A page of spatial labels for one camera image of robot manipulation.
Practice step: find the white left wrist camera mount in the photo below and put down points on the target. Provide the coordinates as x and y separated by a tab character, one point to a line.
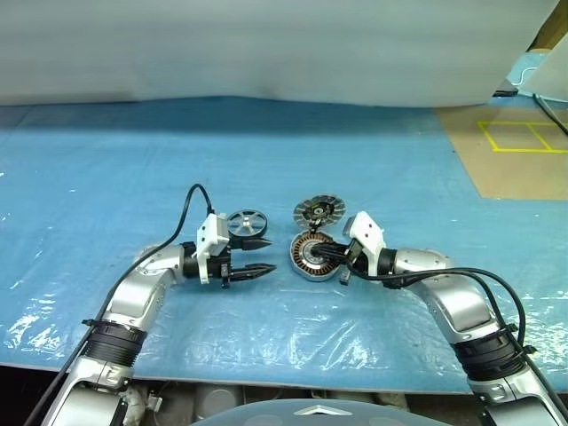
210	233

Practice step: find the yellow tape grid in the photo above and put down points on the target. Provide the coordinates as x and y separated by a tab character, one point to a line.
528	150

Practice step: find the grey dome with logo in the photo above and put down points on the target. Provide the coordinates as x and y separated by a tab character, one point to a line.
266	417

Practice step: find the silver spoked motor rotor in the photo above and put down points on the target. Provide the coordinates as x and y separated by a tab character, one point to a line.
246	224

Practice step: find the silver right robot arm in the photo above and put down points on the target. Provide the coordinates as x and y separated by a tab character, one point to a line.
461	306

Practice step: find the brown cardboard sheet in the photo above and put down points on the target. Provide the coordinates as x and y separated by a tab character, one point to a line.
501	177

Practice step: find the blue plastic table sheet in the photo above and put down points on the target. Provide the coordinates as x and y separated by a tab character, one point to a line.
133	155

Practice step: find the black flat bar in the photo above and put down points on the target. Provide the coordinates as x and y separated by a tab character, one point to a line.
505	92

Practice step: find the silver motor stator copper windings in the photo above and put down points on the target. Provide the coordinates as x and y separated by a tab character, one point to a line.
302	262

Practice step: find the white foam backdrop sheet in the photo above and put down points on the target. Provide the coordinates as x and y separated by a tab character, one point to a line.
266	44

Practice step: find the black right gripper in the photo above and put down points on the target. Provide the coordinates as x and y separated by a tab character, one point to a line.
355	262

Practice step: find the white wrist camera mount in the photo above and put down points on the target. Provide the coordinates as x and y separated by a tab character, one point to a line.
210	233
366	231

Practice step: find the white slanted board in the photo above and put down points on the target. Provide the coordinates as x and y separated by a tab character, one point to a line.
554	75

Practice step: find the finned silver motor end cap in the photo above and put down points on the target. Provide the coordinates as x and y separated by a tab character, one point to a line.
333	210

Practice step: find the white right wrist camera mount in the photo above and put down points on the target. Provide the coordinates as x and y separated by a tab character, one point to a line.
366	231

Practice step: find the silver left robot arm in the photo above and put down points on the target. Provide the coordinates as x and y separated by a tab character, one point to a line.
133	293

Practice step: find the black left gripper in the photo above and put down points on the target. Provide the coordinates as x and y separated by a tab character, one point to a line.
222	270

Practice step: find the pale cylinder below table edge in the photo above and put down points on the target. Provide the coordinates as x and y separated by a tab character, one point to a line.
217	399

